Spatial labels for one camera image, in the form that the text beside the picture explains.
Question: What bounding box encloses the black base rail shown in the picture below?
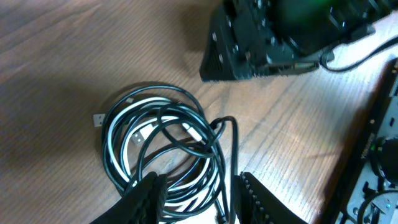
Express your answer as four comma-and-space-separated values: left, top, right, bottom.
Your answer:
321, 59, 397, 224

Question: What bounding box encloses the white usb cable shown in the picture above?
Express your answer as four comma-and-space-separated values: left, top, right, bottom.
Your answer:
92, 96, 218, 215

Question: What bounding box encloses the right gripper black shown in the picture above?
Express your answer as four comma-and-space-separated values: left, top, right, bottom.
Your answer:
200, 0, 375, 82

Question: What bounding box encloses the black usb cable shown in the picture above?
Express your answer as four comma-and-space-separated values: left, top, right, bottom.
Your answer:
99, 84, 240, 224

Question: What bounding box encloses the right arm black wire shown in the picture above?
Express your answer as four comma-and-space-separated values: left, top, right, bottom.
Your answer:
320, 35, 398, 73

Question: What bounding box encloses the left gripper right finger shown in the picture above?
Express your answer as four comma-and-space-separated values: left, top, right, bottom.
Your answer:
233, 172, 307, 224

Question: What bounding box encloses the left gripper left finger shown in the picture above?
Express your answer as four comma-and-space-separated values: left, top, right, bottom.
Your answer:
91, 172, 167, 224

